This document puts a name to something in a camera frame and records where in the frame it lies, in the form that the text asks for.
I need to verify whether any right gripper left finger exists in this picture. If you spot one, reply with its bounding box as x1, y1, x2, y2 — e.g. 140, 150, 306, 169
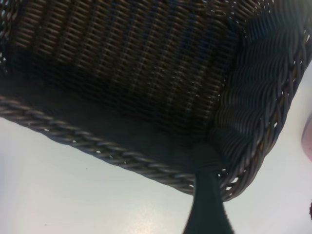
182, 171, 236, 234

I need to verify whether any pink peach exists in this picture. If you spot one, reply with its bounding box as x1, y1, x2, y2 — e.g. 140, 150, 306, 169
301, 114, 312, 161

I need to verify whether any dark brown wicker basket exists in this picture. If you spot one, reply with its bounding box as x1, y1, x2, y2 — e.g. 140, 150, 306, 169
0, 0, 312, 203

